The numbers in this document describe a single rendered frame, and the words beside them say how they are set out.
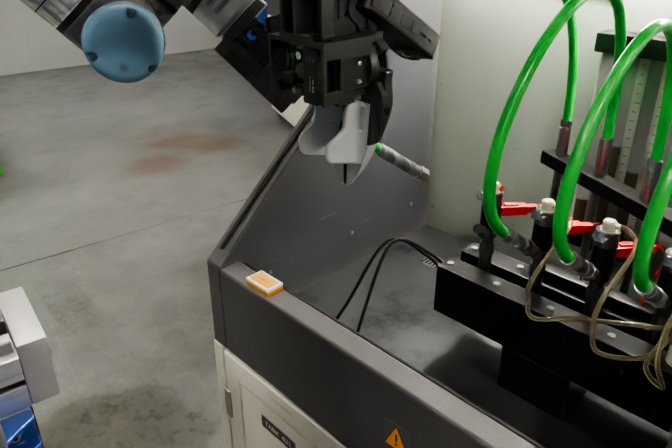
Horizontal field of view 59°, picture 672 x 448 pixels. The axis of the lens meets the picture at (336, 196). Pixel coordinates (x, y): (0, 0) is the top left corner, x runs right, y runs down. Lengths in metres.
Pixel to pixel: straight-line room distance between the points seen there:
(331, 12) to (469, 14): 0.67
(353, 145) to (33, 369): 0.48
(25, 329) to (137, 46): 0.39
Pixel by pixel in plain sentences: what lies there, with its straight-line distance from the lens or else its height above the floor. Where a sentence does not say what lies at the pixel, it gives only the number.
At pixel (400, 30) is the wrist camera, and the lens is 0.56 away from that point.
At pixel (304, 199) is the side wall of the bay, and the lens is 1.01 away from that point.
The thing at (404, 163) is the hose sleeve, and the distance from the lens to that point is 0.84.
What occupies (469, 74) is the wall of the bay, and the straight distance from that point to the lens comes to 1.17.
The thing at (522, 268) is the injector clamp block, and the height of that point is 0.98.
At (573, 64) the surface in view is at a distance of 0.97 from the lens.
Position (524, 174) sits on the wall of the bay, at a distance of 1.15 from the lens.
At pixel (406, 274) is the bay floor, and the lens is 1.14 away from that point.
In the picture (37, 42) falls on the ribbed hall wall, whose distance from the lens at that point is 7.13.
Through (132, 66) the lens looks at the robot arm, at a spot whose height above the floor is 1.31.
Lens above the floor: 1.44
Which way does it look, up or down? 25 degrees down
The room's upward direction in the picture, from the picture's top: straight up
